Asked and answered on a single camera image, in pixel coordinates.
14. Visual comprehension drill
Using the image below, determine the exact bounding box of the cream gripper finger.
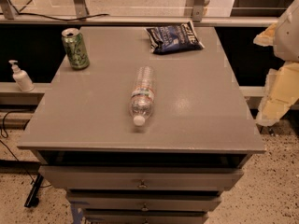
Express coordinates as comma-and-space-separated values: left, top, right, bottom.
253, 22, 278, 47
256, 62, 299, 126

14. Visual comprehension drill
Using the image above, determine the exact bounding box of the clear plastic water bottle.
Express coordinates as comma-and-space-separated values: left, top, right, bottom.
129, 66, 155, 127

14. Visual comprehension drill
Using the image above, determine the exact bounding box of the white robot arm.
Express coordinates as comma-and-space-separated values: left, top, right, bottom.
253, 0, 299, 126

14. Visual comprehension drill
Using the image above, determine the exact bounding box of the white pump lotion bottle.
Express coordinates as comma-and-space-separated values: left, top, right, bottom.
8, 60, 35, 92

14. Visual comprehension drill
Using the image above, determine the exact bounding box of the blue chip bag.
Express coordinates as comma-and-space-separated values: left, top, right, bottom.
146, 21, 204, 55

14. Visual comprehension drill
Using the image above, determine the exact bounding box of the grey drawer cabinet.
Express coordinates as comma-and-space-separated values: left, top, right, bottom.
20, 27, 264, 224

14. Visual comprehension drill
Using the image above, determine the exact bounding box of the green soda can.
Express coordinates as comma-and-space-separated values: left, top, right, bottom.
62, 28, 90, 70

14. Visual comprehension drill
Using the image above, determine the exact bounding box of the middle grey drawer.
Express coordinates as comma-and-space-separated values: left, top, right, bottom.
66, 193, 221, 212

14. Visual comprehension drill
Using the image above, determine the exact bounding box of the grey drawer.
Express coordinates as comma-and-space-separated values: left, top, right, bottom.
66, 193, 221, 212
83, 210, 207, 224
39, 166, 243, 191

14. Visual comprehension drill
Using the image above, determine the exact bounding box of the top grey drawer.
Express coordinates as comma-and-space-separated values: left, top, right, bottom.
39, 166, 243, 191

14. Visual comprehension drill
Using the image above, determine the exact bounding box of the bottom grey drawer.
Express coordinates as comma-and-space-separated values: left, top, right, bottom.
83, 210, 207, 224

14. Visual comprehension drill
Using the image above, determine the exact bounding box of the black cable on ledge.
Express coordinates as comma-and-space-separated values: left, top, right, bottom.
0, 0, 110, 21

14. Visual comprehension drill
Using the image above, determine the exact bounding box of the grey metal rail frame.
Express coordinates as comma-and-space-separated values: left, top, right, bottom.
1, 0, 278, 27

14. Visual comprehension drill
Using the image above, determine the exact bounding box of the black floor bracket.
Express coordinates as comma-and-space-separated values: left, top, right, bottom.
24, 175, 44, 208

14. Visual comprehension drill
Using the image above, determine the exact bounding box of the black cable on floor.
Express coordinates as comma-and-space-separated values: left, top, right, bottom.
0, 109, 52, 189

